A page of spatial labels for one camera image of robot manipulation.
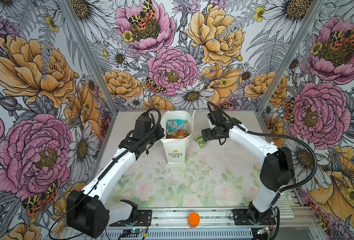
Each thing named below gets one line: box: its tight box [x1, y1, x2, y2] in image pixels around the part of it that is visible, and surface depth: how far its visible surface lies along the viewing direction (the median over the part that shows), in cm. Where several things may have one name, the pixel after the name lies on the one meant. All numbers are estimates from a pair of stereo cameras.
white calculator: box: [274, 190, 295, 219], surface depth 79 cm
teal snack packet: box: [166, 119, 187, 136], surface depth 90 cm
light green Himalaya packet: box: [193, 134, 207, 149], surface depth 103 cm
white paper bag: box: [161, 110, 196, 165], surface depth 87 cm
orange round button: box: [188, 212, 201, 226], surface depth 67 cm
